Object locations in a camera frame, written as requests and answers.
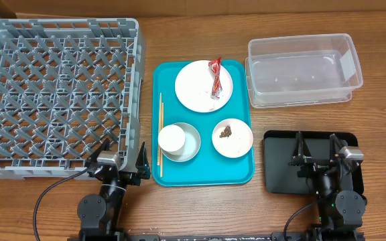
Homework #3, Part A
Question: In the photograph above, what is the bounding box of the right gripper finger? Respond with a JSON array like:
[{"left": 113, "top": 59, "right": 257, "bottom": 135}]
[
  {"left": 329, "top": 134, "right": 346, "bottom": 157},
  {"left": 292, "top": 131, "right": 311, "bottom": 160}
]

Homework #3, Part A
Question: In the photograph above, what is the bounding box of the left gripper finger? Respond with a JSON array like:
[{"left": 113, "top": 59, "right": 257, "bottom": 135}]
[
  {"left": 88, "top": 139, "right": 110, "bottom": 161},
  {"left": 135, "top": 142, "right": 151, "bottom": 179}
]

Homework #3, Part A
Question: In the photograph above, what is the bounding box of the white cup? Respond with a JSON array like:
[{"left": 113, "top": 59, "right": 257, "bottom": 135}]
[{"left": 161, "top": 125, "right": 186, "bottom": 155}]

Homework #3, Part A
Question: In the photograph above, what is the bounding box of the grey shallow bowl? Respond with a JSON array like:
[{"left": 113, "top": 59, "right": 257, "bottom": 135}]
[{"left": 163, "top": 123, "right": 201, "bottom": 162}]

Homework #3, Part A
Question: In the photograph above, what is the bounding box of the small pink bowl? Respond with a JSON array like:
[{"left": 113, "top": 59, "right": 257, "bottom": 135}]
[{"left": 212, "top": 118, "right": 253, "bottom": 158}]

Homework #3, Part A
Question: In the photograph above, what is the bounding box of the brown food scrap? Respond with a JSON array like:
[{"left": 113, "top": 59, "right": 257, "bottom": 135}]
[{"left": 219, "top": 125, "right": 232, "bottom": 138}]

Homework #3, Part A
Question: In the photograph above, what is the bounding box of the large white plate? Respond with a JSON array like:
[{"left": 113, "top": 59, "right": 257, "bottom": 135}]
[{"left": 175, "top": 60, "right": 233, "bottom": 113}]

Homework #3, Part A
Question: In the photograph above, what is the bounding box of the red snack wrapper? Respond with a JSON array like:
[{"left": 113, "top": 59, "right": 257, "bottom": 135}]
[{"left": 208, "top": 57, "right": 222, "bottom": 100}]

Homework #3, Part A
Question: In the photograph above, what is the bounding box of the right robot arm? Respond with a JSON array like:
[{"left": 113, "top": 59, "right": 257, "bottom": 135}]
[{"left": 283, "top": 132, "right": 367, "bottom": 240}]

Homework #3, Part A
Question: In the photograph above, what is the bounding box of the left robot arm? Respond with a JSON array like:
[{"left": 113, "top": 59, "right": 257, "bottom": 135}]
[{"left": 77, "top": 139, "right": 151, "bottom": 240}]

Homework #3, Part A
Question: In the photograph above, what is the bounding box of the black food waste tray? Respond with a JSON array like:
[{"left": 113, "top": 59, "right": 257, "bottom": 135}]
[{"left": 262, "top": 130, "right": 365, "bottom": 195}]

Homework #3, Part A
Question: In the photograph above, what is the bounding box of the clear plastic waste bin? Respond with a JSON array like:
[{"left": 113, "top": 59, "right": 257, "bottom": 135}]
[{"left": 245, "top": 33, "right": 363, "bottom": 108}]

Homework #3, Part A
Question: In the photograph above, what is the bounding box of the wooden chopstick right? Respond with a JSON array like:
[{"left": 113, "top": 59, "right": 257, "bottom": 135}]
[{"left": 158, "top": 102, "right": 164, "bottom": 177}]

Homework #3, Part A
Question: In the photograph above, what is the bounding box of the teal serving tray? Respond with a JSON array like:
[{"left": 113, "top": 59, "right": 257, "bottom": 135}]
[{"left": 151, "top": 60, "right": 255, "bottom": 187}]

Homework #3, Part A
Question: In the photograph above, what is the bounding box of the grey plastic dish rack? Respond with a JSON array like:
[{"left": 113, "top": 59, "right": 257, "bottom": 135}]
[{"left": 0, "top": 18, "right": 146, "bottom": 179}]

